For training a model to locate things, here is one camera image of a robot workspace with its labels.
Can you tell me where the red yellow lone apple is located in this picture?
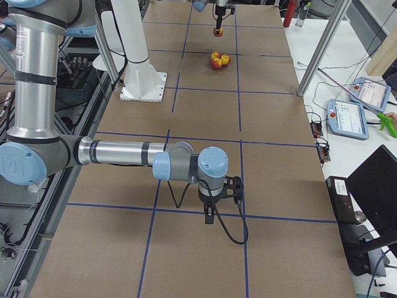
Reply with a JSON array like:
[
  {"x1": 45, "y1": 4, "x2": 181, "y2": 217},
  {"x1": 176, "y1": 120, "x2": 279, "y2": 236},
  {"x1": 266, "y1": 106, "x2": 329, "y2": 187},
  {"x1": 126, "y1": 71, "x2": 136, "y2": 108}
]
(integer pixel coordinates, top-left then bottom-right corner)
[{"x1": 213, "y1": 27, "x2": 224, "y2": 37}]

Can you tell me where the red yellow apple left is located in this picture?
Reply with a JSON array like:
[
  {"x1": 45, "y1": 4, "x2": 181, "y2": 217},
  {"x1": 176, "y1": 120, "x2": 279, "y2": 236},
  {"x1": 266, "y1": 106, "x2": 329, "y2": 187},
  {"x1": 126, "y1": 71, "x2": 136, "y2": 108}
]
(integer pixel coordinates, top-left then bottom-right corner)
[{"x1": 211, "y1": 52, "x2": 221, "y2": 59}]

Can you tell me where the red yellow apple back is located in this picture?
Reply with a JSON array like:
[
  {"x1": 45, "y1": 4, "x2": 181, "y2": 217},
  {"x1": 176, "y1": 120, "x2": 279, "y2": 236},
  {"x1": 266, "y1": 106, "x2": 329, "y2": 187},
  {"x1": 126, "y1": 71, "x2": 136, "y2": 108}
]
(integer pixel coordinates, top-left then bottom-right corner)
[{"x1": 220, "y1": 54, "x2": 231, "y2": 67}]

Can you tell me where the red yellow apple front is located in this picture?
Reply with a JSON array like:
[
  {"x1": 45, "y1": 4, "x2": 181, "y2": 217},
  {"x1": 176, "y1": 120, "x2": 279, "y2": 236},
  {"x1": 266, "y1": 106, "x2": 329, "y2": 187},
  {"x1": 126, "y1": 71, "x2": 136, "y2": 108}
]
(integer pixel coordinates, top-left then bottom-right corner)
[{"x1": 210, "y1": 58, "x2": 223, "y2": 70}]

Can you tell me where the red bottle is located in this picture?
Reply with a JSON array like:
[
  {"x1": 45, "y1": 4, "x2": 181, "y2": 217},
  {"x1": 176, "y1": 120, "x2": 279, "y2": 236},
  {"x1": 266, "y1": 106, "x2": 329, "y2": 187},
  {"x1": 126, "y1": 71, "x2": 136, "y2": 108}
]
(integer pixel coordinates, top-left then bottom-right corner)
[{"x1": 283, "y1": 0, "x2": 297, "y2": 28}]

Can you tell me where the clear water bottle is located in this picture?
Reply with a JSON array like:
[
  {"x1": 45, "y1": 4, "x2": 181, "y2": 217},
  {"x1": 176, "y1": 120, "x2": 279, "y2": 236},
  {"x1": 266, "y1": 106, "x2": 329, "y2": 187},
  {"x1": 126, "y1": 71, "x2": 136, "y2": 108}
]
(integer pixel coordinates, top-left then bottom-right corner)
[{"x1": 295, "y1": 0, "x2": 311, "y2": 27}]

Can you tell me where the orange circuit board lower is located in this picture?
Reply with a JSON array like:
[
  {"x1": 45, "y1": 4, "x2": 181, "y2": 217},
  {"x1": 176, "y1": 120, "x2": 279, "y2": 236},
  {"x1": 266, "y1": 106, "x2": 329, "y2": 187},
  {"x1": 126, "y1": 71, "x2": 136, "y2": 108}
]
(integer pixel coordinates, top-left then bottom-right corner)
[{"x1": 314, "y1": 137, "x2": 331, "y2": 165}]

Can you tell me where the orange circuit board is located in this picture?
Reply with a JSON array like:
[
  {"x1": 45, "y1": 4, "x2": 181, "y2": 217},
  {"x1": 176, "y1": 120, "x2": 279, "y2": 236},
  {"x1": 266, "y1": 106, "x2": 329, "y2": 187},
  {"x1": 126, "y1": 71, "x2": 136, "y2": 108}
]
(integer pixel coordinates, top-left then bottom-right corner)
[
  {"x1": 308, "y1": 112, "x2": 324, "y2": 138},
  {"x1": 314, "y1": 137, "x2": 331, "y2": 165}
]

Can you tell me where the orange circuit board upper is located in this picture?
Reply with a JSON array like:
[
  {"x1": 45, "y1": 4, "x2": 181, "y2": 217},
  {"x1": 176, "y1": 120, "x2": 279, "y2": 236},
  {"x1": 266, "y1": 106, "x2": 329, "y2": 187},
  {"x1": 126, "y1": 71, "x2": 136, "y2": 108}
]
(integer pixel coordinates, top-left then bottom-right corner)
[{"x1": 308, "y1": 112, "x2": 324, "y2": 138}]

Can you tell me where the near teach pendant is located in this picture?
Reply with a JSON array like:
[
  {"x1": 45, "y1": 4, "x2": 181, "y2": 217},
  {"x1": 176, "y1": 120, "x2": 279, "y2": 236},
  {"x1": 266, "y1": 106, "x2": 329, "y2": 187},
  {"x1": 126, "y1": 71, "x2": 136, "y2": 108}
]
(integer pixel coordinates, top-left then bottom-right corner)
[{"x1": 327, "y1": 99, "x2": 369, "y2": 140}]

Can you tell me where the teach pendant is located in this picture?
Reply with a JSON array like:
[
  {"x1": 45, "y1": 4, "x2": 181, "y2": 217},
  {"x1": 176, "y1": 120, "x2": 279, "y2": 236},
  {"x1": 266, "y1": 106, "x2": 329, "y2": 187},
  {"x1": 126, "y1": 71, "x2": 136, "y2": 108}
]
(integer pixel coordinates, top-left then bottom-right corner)
[
  {"x1": 327, "y1": 99, "x2": 369, "y2": 140},
  {"x1": 351, "y1": 76, "x2": 391, "y2": 112}
]

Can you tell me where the black monitor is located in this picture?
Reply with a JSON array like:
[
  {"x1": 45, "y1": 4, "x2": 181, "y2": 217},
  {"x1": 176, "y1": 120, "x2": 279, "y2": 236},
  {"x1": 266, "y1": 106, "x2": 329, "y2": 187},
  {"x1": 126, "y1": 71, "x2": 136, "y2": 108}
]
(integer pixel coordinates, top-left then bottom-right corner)
[{"x1": 347, "y1": 145, "x2": 396, "y2": 255}]

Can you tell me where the wooden board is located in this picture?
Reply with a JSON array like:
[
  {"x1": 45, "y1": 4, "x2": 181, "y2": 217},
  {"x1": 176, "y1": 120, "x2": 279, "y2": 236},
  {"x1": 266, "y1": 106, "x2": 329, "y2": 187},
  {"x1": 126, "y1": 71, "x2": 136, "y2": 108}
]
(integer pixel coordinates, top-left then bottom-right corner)
[{"x1": 365, "y1": 27, "x2": 397, "y2": 76}]

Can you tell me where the far teach pendant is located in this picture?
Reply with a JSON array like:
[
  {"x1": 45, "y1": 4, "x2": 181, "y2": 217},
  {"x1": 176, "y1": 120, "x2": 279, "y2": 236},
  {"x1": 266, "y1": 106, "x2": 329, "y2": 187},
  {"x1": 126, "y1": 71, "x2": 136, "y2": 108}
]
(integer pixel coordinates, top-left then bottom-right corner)
[{"x1": 351, "y1": 76, "x2": 391, "y2": 112}]

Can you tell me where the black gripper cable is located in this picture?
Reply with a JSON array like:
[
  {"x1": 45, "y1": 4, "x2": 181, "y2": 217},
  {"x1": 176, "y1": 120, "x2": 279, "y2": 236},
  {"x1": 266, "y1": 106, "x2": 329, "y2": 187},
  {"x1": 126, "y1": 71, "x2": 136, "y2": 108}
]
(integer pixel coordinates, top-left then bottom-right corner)
[{"x1": 167, "y1": 179, "x2": 249, "y2": 245}]

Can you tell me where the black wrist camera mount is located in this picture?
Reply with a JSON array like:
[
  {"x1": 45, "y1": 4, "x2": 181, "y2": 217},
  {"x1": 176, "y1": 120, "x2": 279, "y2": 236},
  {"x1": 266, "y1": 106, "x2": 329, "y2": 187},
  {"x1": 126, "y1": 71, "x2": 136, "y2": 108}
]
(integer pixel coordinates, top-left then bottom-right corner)
[{"x1": 223, "y1": 176, "x2": 244, "y2": 205}]

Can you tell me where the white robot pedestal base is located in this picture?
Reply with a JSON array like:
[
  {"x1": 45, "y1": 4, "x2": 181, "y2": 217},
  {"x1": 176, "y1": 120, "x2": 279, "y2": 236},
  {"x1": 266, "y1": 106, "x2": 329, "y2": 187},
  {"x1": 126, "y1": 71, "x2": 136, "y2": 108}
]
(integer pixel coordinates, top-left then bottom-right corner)
[{"x1": 111, "y1": 1, "x2": 167, "y2": 102}]

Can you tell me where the aluminium frame post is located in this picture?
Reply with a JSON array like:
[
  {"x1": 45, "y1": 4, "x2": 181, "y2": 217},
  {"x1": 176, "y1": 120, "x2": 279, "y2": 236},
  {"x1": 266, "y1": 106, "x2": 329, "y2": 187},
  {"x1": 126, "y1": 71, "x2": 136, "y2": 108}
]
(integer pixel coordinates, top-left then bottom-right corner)
[{"x1": 297, "y1": 0, "x2": 352, "y2": 97}]

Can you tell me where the blue network cable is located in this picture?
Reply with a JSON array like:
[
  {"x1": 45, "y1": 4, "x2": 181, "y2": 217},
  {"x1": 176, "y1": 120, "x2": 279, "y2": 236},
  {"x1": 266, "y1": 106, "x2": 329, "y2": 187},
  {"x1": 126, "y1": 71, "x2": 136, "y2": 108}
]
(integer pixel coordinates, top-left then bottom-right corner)
[{"x1": 365, "y1": 248, "x2": 390, "y2": 298}]

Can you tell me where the green handled grabber tool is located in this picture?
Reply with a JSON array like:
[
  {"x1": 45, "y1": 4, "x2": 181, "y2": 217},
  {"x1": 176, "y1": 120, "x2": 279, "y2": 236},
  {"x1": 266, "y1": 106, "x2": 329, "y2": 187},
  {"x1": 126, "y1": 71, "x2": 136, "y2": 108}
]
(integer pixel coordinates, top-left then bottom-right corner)
[{"x1": 317, "y1": 68, "x2": 397, "y2": 138}]

